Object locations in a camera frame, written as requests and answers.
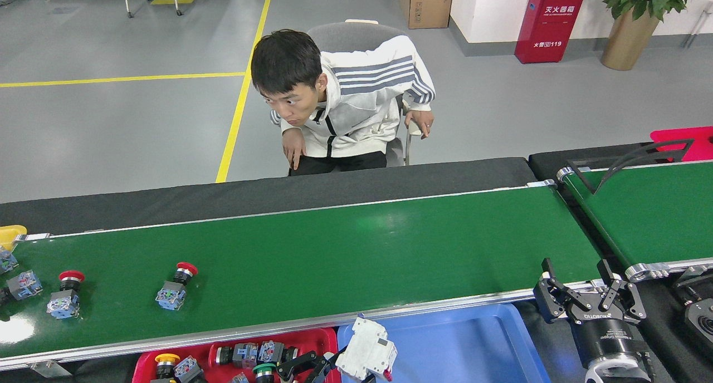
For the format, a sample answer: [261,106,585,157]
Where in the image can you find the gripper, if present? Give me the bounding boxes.
[534,258,649,367]

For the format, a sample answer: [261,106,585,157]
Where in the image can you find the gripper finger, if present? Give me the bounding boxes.
[277,351,335,379]
[305,364,338,383]

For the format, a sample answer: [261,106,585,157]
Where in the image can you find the white circuit breaker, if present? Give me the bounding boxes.
[335,315,398,382]

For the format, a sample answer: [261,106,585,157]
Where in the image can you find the red plastic tray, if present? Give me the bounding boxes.
[132,327,340,383]

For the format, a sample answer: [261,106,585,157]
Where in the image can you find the green conveyor belt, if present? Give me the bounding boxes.
[557,159,713,282]
[0,180,613,372]

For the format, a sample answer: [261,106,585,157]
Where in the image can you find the black conveyor motor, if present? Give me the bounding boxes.
[671,266,713,361]

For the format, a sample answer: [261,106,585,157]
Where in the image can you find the blue plastic tray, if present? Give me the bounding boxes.
[337,302,551,383]

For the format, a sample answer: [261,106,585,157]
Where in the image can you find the yellow plastic tray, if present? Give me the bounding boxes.
[0,225,27,253]

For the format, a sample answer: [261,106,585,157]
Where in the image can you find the person's right hand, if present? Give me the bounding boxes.
[282,128,307,171]

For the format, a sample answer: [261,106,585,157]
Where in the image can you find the person's left hand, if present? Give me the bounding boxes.
[405,109,435,140]

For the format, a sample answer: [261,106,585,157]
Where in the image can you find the red plastic bin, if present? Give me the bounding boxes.
[651,126,713,162]

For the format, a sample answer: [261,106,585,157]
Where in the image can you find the black table cover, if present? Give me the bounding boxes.
[0,158,538,236]

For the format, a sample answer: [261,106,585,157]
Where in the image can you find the person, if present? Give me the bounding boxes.
[251,29,436,176]

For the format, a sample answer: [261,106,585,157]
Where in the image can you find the potted plant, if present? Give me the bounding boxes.
[596,0,702,71]

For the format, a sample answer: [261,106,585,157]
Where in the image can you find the red fire extinguisher box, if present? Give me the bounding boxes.
[514,0,588,65]

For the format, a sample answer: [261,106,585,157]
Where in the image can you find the grey office chair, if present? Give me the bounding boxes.
[306,19,424,166]

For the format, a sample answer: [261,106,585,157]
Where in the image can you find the cardboard box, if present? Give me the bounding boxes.
[399,0,455,30]

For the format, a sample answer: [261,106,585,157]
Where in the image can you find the black guide frame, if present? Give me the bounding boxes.
[568,140,695,195]

